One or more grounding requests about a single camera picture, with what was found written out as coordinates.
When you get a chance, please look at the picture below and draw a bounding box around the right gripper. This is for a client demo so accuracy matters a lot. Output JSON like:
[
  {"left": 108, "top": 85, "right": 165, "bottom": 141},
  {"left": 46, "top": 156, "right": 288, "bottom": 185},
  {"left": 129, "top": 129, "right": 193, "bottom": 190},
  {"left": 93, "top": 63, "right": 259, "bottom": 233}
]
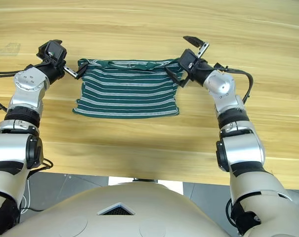
[{"left": 165, "top": 36, "right": 215, "bottom": 88}]

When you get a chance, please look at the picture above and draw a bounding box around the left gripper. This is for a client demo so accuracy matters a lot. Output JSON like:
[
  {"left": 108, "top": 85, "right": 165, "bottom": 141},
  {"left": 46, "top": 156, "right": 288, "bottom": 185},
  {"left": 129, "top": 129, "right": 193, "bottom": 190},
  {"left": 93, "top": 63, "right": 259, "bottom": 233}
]
[{"left": 30, "top": 41, "right": 88, "bottom": 83}]

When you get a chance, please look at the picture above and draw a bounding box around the green white striped T-shirt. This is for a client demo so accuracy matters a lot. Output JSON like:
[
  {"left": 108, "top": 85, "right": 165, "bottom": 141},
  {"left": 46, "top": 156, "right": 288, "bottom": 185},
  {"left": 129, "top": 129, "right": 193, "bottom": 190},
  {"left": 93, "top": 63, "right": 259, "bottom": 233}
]
[{"left": 72, "top": 58, "right": 185, "bottom": 119}]

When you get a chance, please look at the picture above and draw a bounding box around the robot body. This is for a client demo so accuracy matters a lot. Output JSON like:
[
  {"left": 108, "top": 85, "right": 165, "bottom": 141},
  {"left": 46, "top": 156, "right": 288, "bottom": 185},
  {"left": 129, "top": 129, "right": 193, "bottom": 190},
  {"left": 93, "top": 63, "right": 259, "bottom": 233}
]
[{"left": 0, "top": 181, "right": 241, "bottom": 237}]

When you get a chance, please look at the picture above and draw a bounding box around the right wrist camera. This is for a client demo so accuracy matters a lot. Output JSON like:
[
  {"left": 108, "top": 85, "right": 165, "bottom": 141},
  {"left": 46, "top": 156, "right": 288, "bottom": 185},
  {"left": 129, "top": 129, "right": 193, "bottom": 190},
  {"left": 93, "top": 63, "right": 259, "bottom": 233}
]
[{"left": 179, "top": 48, "right": 201, "bottom": 75}]

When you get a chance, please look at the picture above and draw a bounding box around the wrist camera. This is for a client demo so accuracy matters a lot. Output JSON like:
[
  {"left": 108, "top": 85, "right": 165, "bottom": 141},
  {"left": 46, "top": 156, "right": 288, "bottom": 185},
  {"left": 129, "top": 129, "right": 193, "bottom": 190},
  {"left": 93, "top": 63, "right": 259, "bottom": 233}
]
[
  {"left": 179, "top": 48, "right": 201, "bottom": 75},
  {"left": 46, "top": 40, "right": 67, "bottom": 68}
]

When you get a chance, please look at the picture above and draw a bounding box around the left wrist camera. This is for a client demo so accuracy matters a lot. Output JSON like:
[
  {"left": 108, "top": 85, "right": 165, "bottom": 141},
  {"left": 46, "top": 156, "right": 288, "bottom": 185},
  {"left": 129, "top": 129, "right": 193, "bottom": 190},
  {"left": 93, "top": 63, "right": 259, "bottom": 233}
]
[{"left": 46, "top": 40, "right": 67, "bottom": 68}]

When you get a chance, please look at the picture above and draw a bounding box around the black cable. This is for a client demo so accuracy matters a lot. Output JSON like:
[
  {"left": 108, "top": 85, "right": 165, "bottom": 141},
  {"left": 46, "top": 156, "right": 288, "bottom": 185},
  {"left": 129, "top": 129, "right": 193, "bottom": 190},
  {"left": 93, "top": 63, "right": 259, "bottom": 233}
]
[
  {"left": 0, "top": 63, "right": 34, "bottom": 112},
  {"left": 214, "top": 62, "right": 255, "bottom": 102}
]

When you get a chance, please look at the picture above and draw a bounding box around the white cable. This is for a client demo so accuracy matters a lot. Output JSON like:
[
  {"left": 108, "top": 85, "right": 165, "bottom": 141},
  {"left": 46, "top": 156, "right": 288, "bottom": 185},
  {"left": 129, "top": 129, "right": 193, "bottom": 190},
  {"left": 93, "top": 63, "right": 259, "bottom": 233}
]
[{"left": 20, "top": 178, "right": 33, "bottom": 215}]

